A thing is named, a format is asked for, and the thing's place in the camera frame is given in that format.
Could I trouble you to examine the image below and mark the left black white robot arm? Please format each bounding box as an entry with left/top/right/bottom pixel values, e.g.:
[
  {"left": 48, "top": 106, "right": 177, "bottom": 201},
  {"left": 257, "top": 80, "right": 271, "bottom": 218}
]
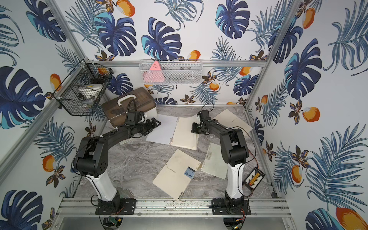
[{"left": 72, "top": 112, "right": 162, "bottom": 202}]

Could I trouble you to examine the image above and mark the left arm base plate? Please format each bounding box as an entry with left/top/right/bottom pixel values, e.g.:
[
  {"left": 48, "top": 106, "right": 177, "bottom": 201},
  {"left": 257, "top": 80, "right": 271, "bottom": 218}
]
[{"left": 95, "top": 198, "right": 137, "bottom": 216}]

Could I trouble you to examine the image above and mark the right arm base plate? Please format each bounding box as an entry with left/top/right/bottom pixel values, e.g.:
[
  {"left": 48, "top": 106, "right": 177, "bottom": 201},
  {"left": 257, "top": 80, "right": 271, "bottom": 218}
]
[{"left": 210, "top": 197, "right": 251, "bottom": 216}]

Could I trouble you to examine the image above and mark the white mesh wall shelf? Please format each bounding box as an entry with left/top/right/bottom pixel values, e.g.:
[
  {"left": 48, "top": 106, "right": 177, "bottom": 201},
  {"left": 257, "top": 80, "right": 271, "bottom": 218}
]
[{"left": 139, "top": 59, "right": 203, "bottom": 84}]

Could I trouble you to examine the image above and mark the brown lid storage box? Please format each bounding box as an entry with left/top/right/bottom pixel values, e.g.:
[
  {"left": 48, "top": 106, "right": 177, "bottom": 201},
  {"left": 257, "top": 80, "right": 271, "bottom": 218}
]
[{"left": 101, "top": 87, "right": 157, "bottom": 127}]

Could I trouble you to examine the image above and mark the cream spiral notebook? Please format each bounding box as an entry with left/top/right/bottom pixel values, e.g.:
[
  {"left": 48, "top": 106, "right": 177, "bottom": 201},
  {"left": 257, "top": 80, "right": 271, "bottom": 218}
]
[{"left": 146, "top": 115, "right": 199, "bottom": 150}]

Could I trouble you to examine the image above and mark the pink triangle item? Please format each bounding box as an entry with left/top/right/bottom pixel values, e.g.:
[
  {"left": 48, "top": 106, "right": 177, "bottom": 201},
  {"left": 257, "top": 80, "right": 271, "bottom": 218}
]
[{"left": 143, "top": 61, "right": 165, "bottom": 84}]

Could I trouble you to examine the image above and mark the white bowl in basket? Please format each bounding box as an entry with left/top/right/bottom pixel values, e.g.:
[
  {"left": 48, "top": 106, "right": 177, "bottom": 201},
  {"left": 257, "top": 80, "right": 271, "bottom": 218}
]
[{"left": 78, "top": 84, "right": 103, "bottom": 100}]

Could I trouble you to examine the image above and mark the pale green spiral notebook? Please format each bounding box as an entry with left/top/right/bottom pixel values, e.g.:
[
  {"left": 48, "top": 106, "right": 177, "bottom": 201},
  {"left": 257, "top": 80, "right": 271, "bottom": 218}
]
[{"left": 201, "top": 143, "right": 227, "bottom": 180}]

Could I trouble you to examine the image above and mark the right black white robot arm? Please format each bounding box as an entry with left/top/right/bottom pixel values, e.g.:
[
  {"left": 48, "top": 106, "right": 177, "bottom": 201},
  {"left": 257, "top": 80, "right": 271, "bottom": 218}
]
[{"left": 191, "top": 110, "right": 249, "bottom": 206}]

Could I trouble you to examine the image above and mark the large cream notebook blue label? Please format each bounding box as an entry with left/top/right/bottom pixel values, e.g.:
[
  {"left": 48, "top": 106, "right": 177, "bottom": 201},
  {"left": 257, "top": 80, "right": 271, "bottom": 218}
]
[{"left": 153, "top": 149, "right": 201, "bottom": 200}]

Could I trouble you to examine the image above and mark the black wire basket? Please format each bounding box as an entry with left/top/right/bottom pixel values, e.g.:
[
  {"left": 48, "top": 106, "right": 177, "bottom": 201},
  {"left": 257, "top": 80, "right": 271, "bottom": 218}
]
[{"left": 53, "top": 59, "right": 114, "bottom": 116}]

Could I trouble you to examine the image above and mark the green circuit board left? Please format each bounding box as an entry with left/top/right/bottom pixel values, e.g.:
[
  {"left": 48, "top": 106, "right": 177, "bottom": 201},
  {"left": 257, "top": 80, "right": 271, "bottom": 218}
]
[{"left": 103, "top": 217, "right": 122, "bottom": 228}]

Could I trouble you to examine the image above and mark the aluminium front rail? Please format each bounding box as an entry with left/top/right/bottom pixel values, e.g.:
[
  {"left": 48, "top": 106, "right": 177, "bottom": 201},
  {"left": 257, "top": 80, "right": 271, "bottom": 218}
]
[{"left": 56, "top": 198, "right": 291, "bottom": 218}]

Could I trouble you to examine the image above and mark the cream notebook back right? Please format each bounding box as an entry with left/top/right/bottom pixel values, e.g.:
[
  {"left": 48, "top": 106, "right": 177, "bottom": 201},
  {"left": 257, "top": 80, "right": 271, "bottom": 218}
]
[{"left": 214, "top": 109, "right": 253, "bottom": 133}]

